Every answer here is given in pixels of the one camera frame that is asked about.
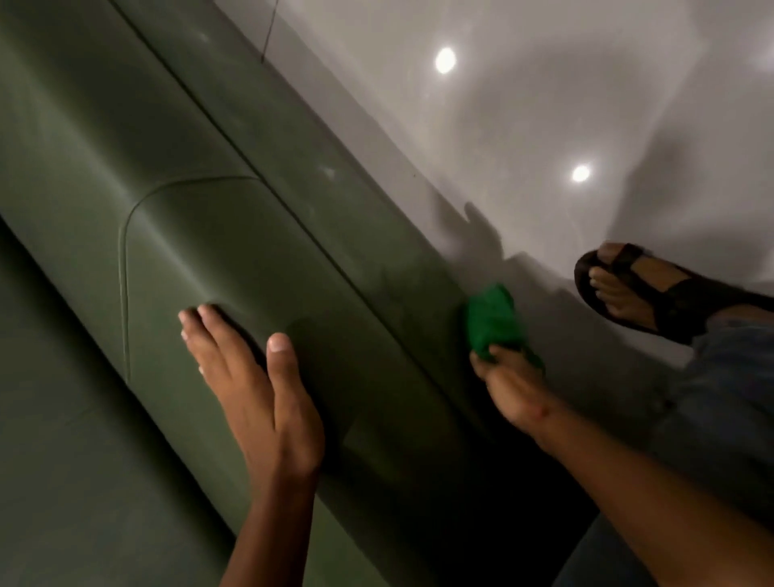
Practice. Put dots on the person's right hand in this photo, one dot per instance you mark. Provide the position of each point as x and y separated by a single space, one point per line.
517 393

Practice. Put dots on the person's left hand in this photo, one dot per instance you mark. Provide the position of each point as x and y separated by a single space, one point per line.
266 417

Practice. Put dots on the person's left thumb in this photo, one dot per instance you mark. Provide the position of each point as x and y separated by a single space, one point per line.
289 375

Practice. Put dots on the person's left middle finger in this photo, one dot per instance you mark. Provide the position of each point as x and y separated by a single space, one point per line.
192 338

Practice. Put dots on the person's right fingers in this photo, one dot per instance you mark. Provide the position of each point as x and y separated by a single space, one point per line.
497 360

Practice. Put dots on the green cleaning cloth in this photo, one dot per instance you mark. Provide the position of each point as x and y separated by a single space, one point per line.
493 320

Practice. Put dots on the person's right forearm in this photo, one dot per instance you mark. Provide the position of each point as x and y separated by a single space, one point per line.
641 502

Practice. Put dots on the person's left forearm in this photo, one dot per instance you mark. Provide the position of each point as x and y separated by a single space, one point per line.
272 532

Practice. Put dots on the green leather sofa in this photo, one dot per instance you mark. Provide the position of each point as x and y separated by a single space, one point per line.
242 242

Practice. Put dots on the person's foot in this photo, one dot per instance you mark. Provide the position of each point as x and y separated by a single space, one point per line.
629 290

